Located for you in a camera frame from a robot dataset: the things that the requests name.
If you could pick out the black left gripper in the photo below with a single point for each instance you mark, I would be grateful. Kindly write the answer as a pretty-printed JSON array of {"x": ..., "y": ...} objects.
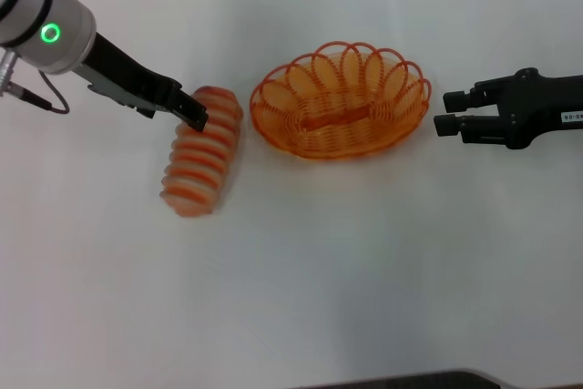
[{"x": 127, "y": 79}]

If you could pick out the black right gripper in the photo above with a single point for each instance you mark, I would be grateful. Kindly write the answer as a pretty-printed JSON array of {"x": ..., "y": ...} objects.
[{"x": 533, "y": 106}]

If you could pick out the orange white striped bread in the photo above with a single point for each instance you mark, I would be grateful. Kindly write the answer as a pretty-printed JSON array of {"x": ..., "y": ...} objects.
[{"x": 200, "y": 166}]

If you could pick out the orange woven plastic basket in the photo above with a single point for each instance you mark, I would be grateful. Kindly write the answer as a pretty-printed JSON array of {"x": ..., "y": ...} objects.
[{"x": 337, "y": 134}]

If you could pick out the dark robot chest edge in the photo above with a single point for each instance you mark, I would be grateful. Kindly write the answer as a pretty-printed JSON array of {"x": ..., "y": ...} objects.
[{"x": 410, "y": 380}]

